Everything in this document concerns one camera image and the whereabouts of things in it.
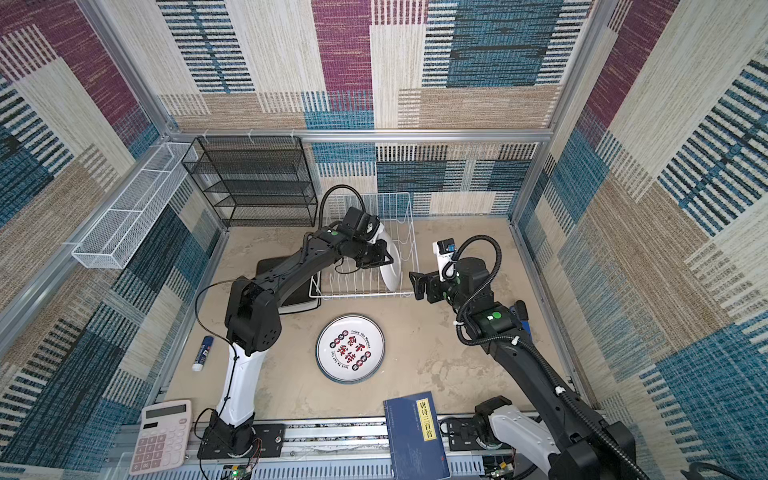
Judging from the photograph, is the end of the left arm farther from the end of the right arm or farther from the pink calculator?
the pink calculator

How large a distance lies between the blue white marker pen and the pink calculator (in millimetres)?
96

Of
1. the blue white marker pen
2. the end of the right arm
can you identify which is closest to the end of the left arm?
the end of the right arm

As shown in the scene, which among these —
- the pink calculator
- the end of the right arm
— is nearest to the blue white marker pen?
the pink calculator

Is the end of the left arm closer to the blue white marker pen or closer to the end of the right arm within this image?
the end of the right arm

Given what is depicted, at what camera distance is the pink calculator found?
0.71 meters

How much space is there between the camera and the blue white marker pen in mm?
854
